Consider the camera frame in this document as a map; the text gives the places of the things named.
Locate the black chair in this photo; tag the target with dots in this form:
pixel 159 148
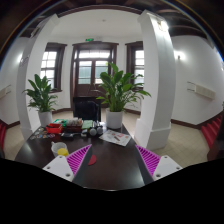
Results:
pixel 87 108

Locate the green exit sign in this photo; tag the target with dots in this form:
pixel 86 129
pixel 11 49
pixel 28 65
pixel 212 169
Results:
pixel 89 39

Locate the potted plant on floor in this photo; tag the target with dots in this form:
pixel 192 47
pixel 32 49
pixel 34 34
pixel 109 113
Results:
pixel 41 99

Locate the clear plastic measuring cup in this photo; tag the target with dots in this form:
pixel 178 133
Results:
pixel 55 146

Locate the wooden window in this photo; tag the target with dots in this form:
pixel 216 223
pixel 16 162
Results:
pixel 51 65
pixel 135 63

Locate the right wooden window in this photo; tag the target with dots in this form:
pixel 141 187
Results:
pixel 135 63

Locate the right white pillar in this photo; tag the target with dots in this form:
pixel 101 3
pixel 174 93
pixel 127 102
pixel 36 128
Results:
pixel 153 126

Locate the colourful card mat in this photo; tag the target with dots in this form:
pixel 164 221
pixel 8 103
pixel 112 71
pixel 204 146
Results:
pixel 41 133

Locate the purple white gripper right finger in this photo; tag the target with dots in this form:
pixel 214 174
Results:
pixel 154 167

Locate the potted plant on table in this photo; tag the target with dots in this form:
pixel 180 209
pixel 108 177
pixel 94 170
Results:
pixel 120 89

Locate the red stairs carpet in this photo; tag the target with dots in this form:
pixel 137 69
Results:
pixel 210 130

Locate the red flat round piece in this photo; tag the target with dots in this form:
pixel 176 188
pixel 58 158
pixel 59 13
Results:
pixel 92 160

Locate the white wall radiator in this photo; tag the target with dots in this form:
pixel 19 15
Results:
pixel 201 90

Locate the black headphones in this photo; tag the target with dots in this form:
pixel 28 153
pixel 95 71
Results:
pixel 96 129

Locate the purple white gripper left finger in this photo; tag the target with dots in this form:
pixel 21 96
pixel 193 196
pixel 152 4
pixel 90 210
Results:
pixel 67 167

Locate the left wooden window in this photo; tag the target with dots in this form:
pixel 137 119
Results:
pixel 51 65

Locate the white paper sheet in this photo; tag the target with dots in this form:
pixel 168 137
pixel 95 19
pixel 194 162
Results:
pixel 116 137

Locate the red plastic box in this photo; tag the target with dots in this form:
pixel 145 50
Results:
pixel 54 128

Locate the brown snack box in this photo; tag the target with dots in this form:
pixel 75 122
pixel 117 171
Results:
pixel 74 125

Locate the green book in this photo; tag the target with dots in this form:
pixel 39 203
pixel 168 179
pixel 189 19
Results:
pixel 87 124

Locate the brown wooden door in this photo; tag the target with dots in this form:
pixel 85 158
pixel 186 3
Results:
pixel 88 61

